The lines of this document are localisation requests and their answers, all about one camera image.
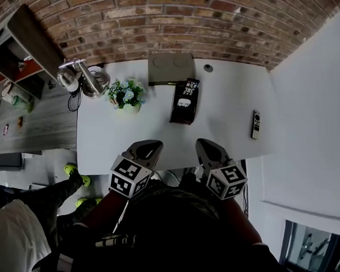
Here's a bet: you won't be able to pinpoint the white desk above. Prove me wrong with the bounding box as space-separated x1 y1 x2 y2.
73 50 281 188

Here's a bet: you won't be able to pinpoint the grey flat box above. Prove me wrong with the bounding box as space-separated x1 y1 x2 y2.
146 50 198 89

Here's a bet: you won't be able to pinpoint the person's white shoe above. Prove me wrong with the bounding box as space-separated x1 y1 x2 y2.
184 165 200 178

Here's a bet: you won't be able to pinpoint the person's black shirt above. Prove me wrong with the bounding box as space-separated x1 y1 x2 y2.
32 193 298 272

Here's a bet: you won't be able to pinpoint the thin black cable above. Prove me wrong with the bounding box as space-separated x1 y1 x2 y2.
240 159 253 216

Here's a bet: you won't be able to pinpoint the potted plant with blue flowers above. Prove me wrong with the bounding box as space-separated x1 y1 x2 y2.
105 76 148 118

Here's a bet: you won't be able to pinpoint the person's right forearm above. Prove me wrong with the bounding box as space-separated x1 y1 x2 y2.
220 197 266 245

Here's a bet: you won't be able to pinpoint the silver desk lamp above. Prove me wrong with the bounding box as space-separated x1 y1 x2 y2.
54 56 112 100

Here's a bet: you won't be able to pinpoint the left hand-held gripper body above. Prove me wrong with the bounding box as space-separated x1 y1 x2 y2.
108 150 156 200

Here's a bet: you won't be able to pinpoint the grey wooden desk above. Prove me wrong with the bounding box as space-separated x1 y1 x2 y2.
0 73 82 160

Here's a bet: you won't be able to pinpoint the person's patterned shorts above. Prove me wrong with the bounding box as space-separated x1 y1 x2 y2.
127 170 231 220

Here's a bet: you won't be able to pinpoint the grey shelf hutch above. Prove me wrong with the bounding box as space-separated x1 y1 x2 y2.
0 3 68 102

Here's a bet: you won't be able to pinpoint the black lamp cable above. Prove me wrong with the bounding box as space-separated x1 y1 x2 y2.
67 64 87 113

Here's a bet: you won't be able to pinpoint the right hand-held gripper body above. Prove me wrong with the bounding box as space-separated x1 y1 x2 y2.
198 159 249 202

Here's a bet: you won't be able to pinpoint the dark slim remote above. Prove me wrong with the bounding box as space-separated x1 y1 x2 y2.
250 110 262 140

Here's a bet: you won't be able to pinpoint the black remote control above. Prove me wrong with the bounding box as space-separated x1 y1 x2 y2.
182 77 201 97

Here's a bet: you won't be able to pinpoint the dark brown organizer box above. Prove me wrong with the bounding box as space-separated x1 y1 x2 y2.
169 82 200 126

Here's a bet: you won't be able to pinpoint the person's left forearm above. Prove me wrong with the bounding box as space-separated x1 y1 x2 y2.
81 188 127 231

